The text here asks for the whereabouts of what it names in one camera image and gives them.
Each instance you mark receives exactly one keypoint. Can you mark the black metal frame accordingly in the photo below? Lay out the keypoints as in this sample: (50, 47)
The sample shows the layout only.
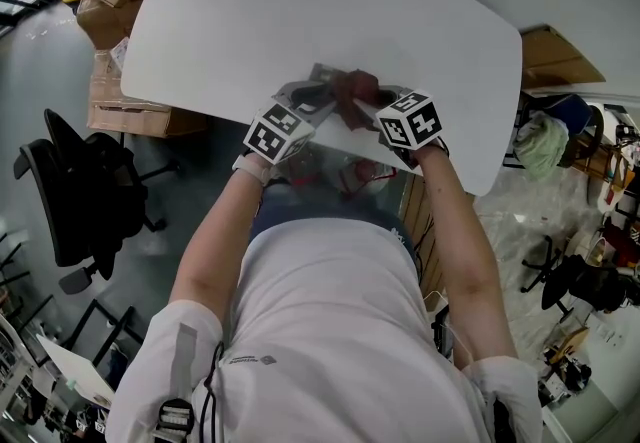
(100, 331)

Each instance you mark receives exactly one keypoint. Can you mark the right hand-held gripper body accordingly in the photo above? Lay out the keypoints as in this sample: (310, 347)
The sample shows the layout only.
(410, 123)

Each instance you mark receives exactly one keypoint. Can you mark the large taped cardboard box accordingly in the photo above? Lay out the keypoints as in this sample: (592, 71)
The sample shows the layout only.
(130, 116)

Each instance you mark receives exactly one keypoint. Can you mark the white board panel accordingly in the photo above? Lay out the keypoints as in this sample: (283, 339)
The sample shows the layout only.
(75, 368)

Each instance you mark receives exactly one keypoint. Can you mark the plain brown cardboard box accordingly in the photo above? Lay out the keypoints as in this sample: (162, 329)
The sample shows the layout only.
(100, 23)

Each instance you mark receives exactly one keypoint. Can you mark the person's left forearm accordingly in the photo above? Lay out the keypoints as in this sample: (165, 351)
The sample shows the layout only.
(215, 251)

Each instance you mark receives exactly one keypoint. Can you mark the black swivel chair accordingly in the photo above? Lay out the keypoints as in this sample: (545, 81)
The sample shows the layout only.
(575, 281)

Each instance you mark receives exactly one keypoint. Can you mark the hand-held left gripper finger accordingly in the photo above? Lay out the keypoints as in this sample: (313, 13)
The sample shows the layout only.
(325, 112)
(295, 88)

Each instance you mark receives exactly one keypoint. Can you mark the blue chair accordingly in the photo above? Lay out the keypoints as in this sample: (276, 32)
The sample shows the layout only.
(575, 113)

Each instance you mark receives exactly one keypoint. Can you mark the green cloth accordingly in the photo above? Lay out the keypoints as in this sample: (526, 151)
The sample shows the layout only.
(540, 146)

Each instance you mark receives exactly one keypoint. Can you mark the black mesh office chair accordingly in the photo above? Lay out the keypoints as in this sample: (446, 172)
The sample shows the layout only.
(85, 191)

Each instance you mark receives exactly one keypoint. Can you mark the person's right forearm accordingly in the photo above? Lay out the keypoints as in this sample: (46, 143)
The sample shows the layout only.
(460, 251)

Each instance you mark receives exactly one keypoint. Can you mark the wooden slat panel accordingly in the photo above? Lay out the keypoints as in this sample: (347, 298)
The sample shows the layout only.
(420, 221)

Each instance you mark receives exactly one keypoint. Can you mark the white labelled packet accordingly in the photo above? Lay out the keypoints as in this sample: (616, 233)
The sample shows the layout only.
(120, 53)

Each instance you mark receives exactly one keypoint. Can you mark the red cloth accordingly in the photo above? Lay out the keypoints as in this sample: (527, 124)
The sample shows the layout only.
(357, 86)

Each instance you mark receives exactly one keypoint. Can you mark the white wrist band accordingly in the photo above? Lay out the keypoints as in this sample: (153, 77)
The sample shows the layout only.
(255, 170)

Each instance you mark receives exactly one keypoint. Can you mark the flat cardboard sheet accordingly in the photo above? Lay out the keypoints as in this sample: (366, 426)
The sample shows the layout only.
(555, 58)

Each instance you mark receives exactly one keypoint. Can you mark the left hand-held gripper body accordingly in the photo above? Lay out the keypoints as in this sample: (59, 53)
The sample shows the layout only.
(277, 136)

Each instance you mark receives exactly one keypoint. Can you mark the person's white shirt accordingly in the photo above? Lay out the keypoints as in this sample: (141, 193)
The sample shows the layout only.
(325, 331)

